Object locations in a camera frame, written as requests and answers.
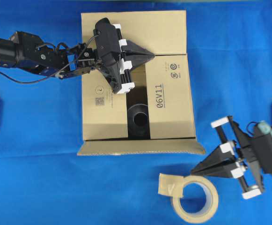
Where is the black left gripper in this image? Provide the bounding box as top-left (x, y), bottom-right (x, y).
top-left (93, 18), bottom-right (155, 94)

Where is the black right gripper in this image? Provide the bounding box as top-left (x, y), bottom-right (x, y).
top-left (191, 116), bottom-right (272, 199)

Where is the brown cardboard box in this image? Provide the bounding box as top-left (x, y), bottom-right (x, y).
top-left (78, 10), bottom-right (205, 156)

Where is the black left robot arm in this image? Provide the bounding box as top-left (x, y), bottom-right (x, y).
top-left (0, 18), bottom-right (155, 94)

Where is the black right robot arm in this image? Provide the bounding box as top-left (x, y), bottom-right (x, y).
top-left (191, 116), bottom-right (272, 199)

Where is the black round object in box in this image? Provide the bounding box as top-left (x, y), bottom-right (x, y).
top-left (126, 86), bottom-right (150, 140)

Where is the beige masking tape roll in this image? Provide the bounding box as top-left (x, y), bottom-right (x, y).
top-left (158, 173), bottom-right (219, 224)

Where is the blue table cloth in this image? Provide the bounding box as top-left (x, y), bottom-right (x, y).
top-left (0, 0), bottom-right (272, 225)

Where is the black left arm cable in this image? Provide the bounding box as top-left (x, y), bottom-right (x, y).
top-left (0, 35), bottom-right (99, 84)

